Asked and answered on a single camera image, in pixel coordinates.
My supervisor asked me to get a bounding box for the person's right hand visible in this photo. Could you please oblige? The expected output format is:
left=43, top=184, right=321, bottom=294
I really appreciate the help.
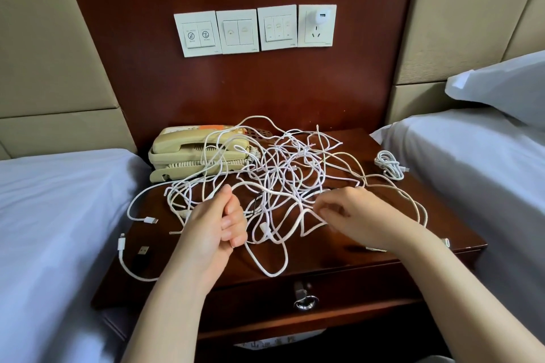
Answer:
left=311, top=187, right=422, bottom=254

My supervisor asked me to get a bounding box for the person's left hand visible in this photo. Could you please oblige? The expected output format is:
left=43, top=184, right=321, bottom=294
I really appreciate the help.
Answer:
left=174, top=184, right=250, bottom=292

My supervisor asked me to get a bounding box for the cream cable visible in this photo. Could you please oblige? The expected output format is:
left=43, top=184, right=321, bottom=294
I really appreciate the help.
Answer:
left=366, top=173, right=431, bottom=253

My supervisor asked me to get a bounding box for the dark wooden drawer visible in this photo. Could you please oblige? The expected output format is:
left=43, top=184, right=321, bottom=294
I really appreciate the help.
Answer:
left=200, top=269, right=427, bottom=334

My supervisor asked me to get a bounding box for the tangle of white cables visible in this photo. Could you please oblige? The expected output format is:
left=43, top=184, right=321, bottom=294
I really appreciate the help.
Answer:
left=166, top=116, right=451, bottom=278

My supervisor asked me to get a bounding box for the person's right forearm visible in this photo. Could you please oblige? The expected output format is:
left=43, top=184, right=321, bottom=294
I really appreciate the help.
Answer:
left=400, top=222, right=545, bottom=363

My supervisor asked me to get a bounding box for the person's left forearm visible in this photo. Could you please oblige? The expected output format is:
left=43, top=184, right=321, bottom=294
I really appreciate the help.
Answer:
left=123, top=269, right=209, bottom=363

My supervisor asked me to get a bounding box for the wooden nightstand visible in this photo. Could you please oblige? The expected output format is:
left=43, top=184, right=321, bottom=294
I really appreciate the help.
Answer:
left=92, top=127, right=488, bottom=363

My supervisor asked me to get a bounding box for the right bed white sheet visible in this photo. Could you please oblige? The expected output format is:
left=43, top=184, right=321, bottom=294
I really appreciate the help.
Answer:
left=370, top=107, right=545, bottom=343

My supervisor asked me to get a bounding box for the bed white sheet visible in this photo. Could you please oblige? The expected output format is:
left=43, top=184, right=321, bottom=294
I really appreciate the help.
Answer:
left=370, top=107, right=545, bottom=343
left=0, top=148, right=153, bottom=363

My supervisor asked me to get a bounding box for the white crumpled bag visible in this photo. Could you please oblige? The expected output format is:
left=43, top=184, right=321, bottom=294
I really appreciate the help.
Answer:
left=234, top=330, right=326, bottom=351

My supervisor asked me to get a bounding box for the left bed white sheet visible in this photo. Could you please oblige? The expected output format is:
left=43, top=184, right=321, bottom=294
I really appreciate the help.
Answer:
left=0, top=148, right=153, bottom=363

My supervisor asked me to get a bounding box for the white pillow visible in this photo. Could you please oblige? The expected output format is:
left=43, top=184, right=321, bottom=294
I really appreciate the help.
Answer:
left=445, top=50, right=545, bottom=128

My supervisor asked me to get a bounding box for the beige padded headboard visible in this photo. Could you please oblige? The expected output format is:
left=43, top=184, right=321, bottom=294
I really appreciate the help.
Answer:
left=0, top=0, right=137, bottom=159
left=385, top=0, right=545, bottom=125

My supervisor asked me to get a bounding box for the beige corded telephone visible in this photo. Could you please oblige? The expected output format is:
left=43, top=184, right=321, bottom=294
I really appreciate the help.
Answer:
left=149, top=125, right=257, bottom=183

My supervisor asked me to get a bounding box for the metal ring drawer handle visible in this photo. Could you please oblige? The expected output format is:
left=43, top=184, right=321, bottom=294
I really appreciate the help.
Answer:
left=292, top=282, right=320, bottom=312

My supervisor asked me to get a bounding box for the dark wooden wall panel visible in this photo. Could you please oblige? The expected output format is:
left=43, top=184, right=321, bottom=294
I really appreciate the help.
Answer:
left=55, top=0, right=420, bottom=151

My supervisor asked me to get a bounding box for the white two-button wall switch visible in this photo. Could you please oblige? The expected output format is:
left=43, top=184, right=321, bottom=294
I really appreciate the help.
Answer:
left=174, top=10, right=223, bottom=58

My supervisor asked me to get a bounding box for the white double rocker wall switch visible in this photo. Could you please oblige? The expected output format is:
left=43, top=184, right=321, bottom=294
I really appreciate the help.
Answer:
left=216, top=9, right=261, bottom=55

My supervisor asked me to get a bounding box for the white triple rocker wall switch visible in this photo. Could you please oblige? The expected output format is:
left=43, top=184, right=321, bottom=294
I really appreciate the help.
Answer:
left=257, top=5, right=299, bottom=52

